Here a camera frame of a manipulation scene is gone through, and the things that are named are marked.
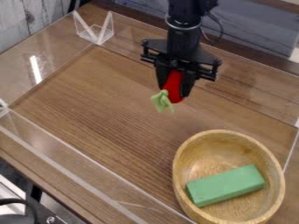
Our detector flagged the black metal table frame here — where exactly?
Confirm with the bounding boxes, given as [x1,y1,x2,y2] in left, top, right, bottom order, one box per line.
[22,182,80,224]

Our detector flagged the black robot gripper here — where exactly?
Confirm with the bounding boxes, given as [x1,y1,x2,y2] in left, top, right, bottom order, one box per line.
[141,25,221,97]

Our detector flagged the green rectangular block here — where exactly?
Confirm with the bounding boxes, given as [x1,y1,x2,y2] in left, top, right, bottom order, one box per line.
[184,164,265,207]

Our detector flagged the red plush strawberry toy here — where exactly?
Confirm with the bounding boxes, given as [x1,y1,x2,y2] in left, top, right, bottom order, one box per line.
[151,70,183,112]

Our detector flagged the black cable lower left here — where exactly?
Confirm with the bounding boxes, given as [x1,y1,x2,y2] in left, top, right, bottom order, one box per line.
[0,198,40,224]

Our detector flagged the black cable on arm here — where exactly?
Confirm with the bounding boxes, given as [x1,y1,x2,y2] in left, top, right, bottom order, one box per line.
[200,11,225,42]

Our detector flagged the wooden bowl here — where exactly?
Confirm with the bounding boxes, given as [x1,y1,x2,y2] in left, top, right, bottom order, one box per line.
[172,129,285,224]

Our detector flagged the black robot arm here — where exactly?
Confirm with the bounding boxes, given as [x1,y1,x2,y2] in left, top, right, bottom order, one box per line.
[141,0,221,103]

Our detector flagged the clear acrylic corner bracket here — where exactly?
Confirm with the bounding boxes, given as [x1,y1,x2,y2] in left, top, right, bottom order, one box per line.
[72,11,115,46]

